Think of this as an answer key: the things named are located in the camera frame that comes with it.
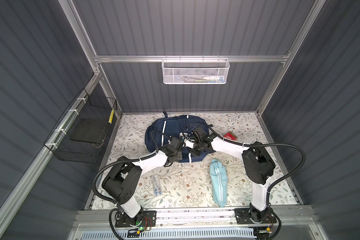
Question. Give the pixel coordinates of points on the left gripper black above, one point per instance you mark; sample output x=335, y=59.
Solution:
x=179, y=156

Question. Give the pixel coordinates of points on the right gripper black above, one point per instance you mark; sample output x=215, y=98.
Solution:
x=195, y=153

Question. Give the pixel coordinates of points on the navy blue student backpack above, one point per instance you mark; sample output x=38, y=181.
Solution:
x=161, y=131

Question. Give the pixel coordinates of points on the red card pack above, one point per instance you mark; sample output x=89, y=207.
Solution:
x=230, y=136

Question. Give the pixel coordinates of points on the light blue pencil pouch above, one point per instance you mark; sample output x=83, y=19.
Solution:
x=219, y=179

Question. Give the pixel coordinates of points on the clear plastic ruler set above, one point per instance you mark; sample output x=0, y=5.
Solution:
x=156, y=185

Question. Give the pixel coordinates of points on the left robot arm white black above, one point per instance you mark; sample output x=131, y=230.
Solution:
x=123, y=178

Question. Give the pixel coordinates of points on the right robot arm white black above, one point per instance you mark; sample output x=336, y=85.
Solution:
x=259, y=165

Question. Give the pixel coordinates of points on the pens in white basket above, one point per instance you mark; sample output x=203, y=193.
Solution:
x=203, y=79

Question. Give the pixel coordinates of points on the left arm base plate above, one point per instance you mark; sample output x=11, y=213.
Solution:
x=142, y=219

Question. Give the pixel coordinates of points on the white wire mesh basket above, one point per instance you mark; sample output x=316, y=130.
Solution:
x=173, y=68

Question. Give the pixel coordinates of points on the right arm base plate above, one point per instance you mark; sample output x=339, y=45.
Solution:
x=253, y=216

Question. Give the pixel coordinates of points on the black wire wall basket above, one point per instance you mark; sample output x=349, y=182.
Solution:
x=86, y=130

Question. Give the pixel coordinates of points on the aluminium front rail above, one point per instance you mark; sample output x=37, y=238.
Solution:
x=227, y=217

